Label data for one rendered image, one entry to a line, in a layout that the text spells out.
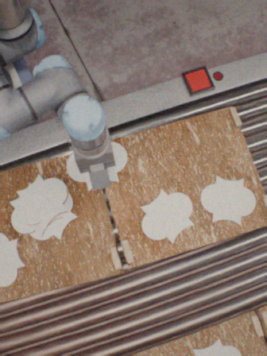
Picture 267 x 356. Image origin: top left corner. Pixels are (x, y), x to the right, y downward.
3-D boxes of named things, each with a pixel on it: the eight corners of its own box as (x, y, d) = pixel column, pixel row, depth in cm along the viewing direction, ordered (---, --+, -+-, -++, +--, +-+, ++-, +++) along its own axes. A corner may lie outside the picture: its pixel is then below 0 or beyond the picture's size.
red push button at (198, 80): (184, 76, 142) (184, 74, 141) (203, 71, 143) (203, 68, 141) (191, 94, 141) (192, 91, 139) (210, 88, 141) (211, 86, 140)
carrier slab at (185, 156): (93, 147, 136) (92, 145, 135) (231, 108, 139) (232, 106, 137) (129, 268, 128) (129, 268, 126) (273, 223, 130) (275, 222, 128)
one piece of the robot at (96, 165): (74, 179, 99) (83, 197, 115) (118, 170, 99) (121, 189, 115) (63, 125, 102) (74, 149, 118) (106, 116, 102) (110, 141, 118)
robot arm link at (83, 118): (88, 83, 90) (111, 118, 88) (94, 106, 101) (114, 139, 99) (52, 104, 89) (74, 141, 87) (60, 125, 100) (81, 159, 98)
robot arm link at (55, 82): (12, 72, 93) (37, 116, 90) (62, 45, 95) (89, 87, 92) (20, 90, 100) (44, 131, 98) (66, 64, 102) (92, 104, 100)
